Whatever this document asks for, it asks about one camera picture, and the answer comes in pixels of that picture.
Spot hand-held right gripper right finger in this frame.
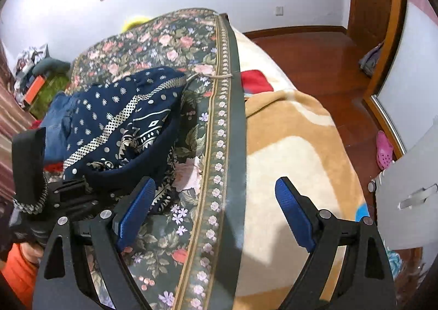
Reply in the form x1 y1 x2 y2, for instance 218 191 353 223
275 176 399 310

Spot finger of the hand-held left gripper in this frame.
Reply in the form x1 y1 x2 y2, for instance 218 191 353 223
49 179 121 218

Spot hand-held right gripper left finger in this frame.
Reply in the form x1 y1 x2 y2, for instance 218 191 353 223
32 176 157 310

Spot navy patterned zip jacket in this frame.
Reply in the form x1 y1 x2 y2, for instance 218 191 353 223
12 67 188 218

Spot person's left forearm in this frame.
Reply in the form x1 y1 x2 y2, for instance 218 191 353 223
0 243 41 309

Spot folded red garment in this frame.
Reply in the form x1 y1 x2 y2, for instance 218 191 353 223
44 161 65 174

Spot beige plush blanket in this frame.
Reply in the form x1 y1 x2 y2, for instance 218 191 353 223
219 32 402 310

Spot folded blue jeans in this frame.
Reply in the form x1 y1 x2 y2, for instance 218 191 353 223
43 93 81 163

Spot floral bed cover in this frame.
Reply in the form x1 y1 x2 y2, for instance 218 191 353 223
65 7 247 310

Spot striped brown cloth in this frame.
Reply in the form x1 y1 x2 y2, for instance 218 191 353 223
0 39 37 201

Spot pink clog shoe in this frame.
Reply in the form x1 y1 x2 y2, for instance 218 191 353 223
376 130 395 171

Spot orange box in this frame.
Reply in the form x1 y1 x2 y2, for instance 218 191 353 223
23 75 47 106

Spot white cabinet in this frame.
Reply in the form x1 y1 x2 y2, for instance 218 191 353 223
374 118 438 249

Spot grey pillow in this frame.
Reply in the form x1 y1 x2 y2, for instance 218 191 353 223
32 58 72 77

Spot pile of clutter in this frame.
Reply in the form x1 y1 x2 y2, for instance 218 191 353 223
14 45 48 88

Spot grey cloth item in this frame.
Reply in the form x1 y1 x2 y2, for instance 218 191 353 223
359 42 385 78

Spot yellow fuzzy item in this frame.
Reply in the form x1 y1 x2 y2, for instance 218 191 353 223
122 15 151 32

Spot white wardrobe door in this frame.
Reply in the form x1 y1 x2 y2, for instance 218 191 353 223
376 0 438 160

